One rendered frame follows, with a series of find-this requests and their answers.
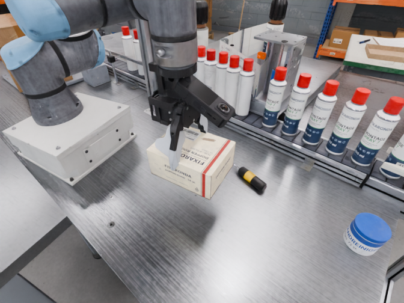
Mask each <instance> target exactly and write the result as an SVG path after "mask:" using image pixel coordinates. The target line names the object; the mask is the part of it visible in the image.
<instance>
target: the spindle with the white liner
mask: <svg viewBox="0 0 404 303"><path fill-rule="evenodd" d="M196 10H197V38H198V46H199V45H203V46H205V47H206V57H207V49H208V30H209V29H208V27H207V26H206V23H207V22H208V18H209V6H208V4H207V2H206V1H204V0H196Z"/></svg>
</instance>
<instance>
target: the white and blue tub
mask: <svg viewBox="0 0 404 303"><path fill-rule="evenodd" d="M391 236H392V232H391V229H390V227H389V226H388V224H387V223H386V222H385V221H384V220H383V219H381V218H380V217H378V216H376V215H374V214H371V213H359V214H357V216H356V217H355V218H354V220H353V221H352V222H351V223H350V225H349V226H348V228H347V229H346V230H345V231H344V233H343V238H344V241H345V243H346V245H347V246H348V247H349V248H350V249H351V250H352V251H354V252H356V253H357V254H360V255H362V256H371V255H373V254H374V253H375V252H376V251H377V250H378V249H379V248H380V247H381V246H383V245H384V244H385V243H386V242H387V241H388V240H389V239H390V238H391Z"/></svg>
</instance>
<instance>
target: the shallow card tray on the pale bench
mask: <svg viewBox="0 0 404 303"><path fill-rule="evenodd" d="M365 51H366V55H367V58H370V59H375V60H384V61H393V62H398V63H404V47H395V46H384V45H378V44H368V43H367V44H366V46H365Z"/></svg>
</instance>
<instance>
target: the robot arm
mask: <svg viewBox="0 0 404 303"><path fill-rule="evenodd" d="M4 1H5V3H6V5H7V7H8V9H9V11H10V13H11V15H12V16H13V18H14V19H15V21H16V22H17V24H18V26H19V28H20V29H21V30H22V31H23V33H24V34H25V35H26V36H23V37H20V38H17V39H15V40H13V41H11V42H9V43H7V44H6V45H4V46H3V47H2V48H1V51H0V54H1V57H2V59H3V60H4V62H5V64H6V67H7V69H8V70H9V71H10V72H11V74H12V75H13V77H14V78H15V80H16V81H17V83H18V84H19V86H20V88H21V89H22V91H23V92H24V94H25V96H26V97H27V99H28V102H29V107H30V110H31V115H32V118H33V119H34V121H35V122H36V124H37V125H39V126H55V125H59V124H63V123H65V122H68V121H70V120H72V119H74V118H75V117H77V116H78V115H79V114H80V113H81V112H82V111H83V108H84V107H83V105H82V103H81V101H80V100H79V99H78V98H77V97H76V96H75V94H74V93H73V92H72V91H71V90H70V89H69V88H68V87H67V85H66V83H65V81H64V78H66V77H69V76H72V75H75V74H77V73H80V72H83V71H86V70H89V69H93V68H95V67H97V66H99V65H101V64H102V63H103V62H104V60H105V47H104V44H103V40H101V36H100V34H99V32H98V31H97V30H96V29H97V28H102V27H106V26H110V25H114V24H117V23H121V22H125V21H128V20H133V19H141V20H146V21H148V22H149V27H150V34H151V40H152V44H153V52H154V56H155V62H150V63H149V64H148V66H149V70H150V71H151V72H156V78H157V83H158V89H157V90H155V91H154V92H153V94H152V95H151V96H149V97H148V102H149V106H150V112H151V118H152V120H153V121H157V122H160V124H163V125H166V126H169V125H170V124H171V125H170V127H169V128H168V129H167V132H166V135H165V137H163V138H158V139H157V140H156V141H155V146H156V148H157V149H158V150H159V151H161V152H162V153H163V154H165V155H166V156H168V158H169V163H170V168H171V170H172V171H174V170H175V169H176V168H177V167H178V166H179V162H180V157H181V155H182V146H183V143H184V141H185V138H186V135H185V133H184V131H183V127H185V128H189V127H190V125H191V124H192V123H194V124H196V125H197V126H198V128H199V129H200V132H202V133H207V127H208V122H207V119H208V120H210V121H211V122H212V123H213V124H214V125H216V126H217V127H218V128H222V127H224V126H225V125H226V124H227V122H228V121H229V119H231V117H232V116H233V114H234V112H235V109H234V108H233V107H232V106H231V105H230V104H228V103H227V102H226V101H225V100H224V99H222V98H221V97H220V96H218V95H217V94H216V93H215V92H214V91H212V90H211V89H210V88H209V87H207V86H206V85H205V84H203V83H202V82H201V81H200V80H199V79H197V78H196V77H195V76H194V75H193V74H194V73H196V72H197V60H198V38H197V10H196V0H4ZM157 94H159V95H157ZM155 95H157V96H155ZM154 96H155V97H154ZM152 105H154V108H155V114H156V116H155V115H153V109H152Z"/></svg>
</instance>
